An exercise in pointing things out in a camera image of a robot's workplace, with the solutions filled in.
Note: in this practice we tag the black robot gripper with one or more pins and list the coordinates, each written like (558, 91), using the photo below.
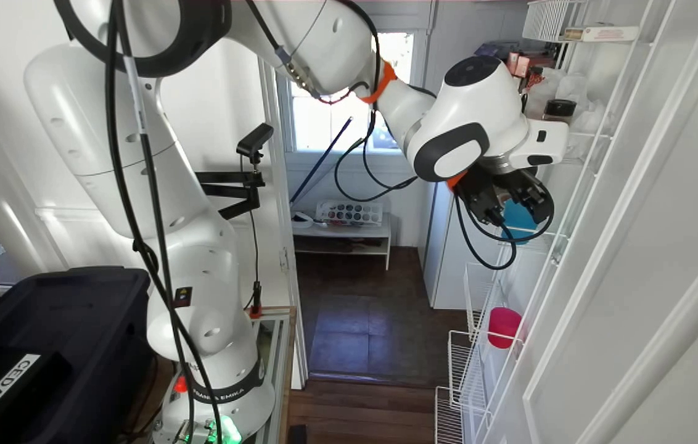
(485, 199)

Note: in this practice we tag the blue plastic cup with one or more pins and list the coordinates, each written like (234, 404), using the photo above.
(519, 221)

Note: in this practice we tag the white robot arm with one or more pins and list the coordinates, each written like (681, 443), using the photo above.
(93, 91)

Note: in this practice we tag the pink plastic cup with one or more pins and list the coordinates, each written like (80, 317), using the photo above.
(505, 326)

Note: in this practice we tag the spice jar black lid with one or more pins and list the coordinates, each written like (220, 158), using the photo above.
(562, 107)

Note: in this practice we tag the low white bench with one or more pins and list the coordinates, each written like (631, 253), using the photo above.
(345, 229)

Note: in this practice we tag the white panel door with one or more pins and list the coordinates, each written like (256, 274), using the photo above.
(610, 350)

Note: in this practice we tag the black storage case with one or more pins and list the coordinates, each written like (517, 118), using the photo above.
(73, 356)

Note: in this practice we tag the white wire door rack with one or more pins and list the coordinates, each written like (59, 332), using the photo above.
(601, 51)

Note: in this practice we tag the black camera on stand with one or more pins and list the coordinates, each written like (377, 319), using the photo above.
(240, 169)

